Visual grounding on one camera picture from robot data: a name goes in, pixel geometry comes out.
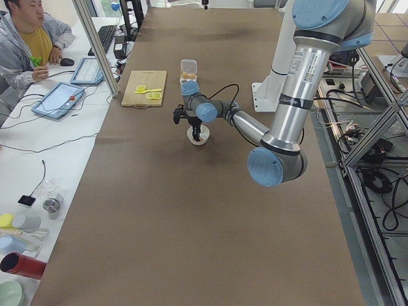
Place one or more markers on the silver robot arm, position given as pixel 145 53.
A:
pixel 321 28

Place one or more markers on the light blue cup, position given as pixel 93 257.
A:
pixel 9 244

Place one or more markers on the steel cylinder cup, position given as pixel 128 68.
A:
pixel 52 207

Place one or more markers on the black keyboard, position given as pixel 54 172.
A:
pixel 106 34

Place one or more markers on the blue teach pendant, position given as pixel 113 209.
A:
pixel 59 101
pixel 87 72

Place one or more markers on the black box device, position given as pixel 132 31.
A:
pixel 120 47

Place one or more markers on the aluminium frame post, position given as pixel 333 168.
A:
pixel 91 33

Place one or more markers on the blue teach pendant far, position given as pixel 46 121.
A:
pixel 87 72

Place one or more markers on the seated person grey jacket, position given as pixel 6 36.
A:
pixel 26 30

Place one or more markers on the red cylinder cup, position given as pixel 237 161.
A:
pixel 19 264

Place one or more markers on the small black square pad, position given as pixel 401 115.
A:
pixel 26 200

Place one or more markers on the green handled tool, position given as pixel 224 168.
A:
pixel 36 61

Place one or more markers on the yellow plastic knife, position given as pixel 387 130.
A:
pixel 147 91

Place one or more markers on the clear plastic egg box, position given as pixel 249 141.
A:
pixel 188 66

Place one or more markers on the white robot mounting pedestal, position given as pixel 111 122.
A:
pixel 266 94

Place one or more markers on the blue teach pendant near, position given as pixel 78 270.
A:
pixel 59 101

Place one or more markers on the pale green bowl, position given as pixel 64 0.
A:
pixel 11 293

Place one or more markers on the black computer mouse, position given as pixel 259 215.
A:
pixel 66 62

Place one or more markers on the bamboo cutting board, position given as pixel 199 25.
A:
pixel 152 80

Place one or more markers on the white ceramic bowl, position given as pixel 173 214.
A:
pixel 203 135

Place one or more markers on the lemon slice near handle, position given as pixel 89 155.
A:
pixel 153 96

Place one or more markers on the yellow plastic cup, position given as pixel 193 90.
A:
pixel 6 221

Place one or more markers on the grey plastic cup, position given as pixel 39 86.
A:
pixel 27 223

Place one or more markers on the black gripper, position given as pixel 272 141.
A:
pixel 193 121

